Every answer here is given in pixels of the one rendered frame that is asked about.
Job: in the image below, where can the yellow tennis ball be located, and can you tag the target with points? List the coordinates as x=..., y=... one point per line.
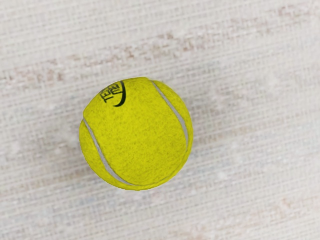
x=140, y=140

